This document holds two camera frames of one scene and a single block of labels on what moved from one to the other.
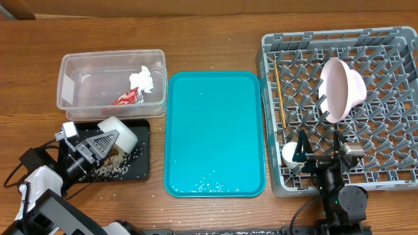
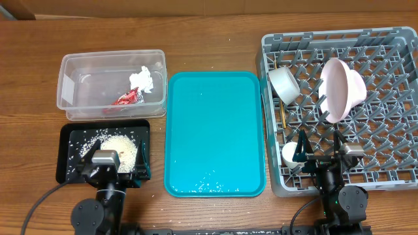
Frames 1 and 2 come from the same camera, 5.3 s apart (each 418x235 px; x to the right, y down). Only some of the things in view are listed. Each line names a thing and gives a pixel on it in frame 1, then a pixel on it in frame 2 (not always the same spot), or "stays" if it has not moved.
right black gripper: x=303 y=152 stays
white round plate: x=335 y=89 stays
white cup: x=288 y=151 stays
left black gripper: x=90 y=143 -> x=132 y=180
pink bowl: x=358 y=87 stays
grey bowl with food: x=126 y=140 -> x=284 y=84
